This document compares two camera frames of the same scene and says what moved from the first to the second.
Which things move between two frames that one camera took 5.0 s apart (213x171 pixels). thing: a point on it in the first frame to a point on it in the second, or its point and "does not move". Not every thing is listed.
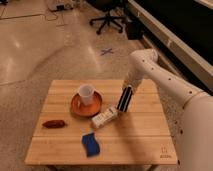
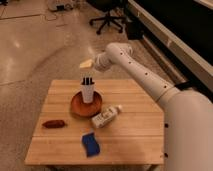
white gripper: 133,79 to 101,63
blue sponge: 90,144 does not move
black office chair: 107,6 does not move
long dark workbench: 181,34 does not move
